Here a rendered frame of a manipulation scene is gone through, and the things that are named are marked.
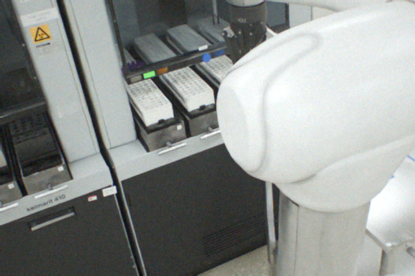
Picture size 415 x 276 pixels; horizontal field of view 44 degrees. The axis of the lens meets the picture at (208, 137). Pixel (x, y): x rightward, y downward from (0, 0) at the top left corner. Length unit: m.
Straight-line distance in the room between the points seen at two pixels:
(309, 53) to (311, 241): 0.23
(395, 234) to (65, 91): 1.02
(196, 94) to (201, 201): 0.43
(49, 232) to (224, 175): 0.64
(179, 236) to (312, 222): 1.46
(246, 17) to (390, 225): 0.60
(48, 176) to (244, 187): 0.75
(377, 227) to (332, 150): 0.86
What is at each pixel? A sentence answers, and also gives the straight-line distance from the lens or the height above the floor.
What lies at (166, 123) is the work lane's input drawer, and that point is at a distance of 1.70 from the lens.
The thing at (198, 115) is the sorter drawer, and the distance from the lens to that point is 1.72.
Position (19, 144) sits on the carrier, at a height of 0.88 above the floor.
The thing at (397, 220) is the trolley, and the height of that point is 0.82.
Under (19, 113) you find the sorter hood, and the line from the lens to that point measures 1.62.
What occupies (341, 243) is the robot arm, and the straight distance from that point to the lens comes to 0.59.
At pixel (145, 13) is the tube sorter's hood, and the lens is 1.60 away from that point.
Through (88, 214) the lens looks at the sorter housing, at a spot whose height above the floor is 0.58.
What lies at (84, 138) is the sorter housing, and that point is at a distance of 1.73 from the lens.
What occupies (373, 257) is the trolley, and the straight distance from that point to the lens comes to 1.95.
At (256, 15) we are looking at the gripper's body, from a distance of 1.04.
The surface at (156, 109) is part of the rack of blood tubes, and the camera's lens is 1.69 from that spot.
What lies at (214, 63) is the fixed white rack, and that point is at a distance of 1.92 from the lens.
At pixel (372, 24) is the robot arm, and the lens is 0.47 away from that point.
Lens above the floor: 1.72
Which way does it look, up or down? 34 degrees down
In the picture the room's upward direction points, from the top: 8 degrees counter-clockwise
